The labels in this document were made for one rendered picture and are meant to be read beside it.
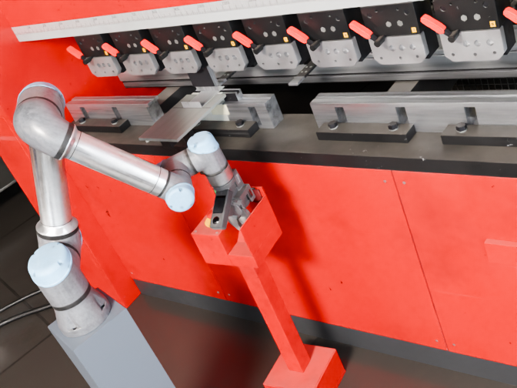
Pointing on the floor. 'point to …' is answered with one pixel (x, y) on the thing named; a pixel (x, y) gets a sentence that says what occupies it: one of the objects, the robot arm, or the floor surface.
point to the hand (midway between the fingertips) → (247, 234)
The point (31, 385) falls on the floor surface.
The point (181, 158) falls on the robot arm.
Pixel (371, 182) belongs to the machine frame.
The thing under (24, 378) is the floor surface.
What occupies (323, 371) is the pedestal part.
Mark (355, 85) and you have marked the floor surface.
